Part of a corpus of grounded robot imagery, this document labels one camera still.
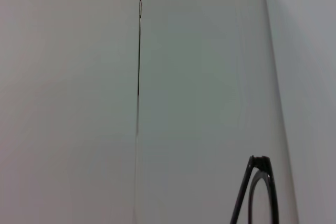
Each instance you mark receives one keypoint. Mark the black glasses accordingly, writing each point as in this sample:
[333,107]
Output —
[258,161]

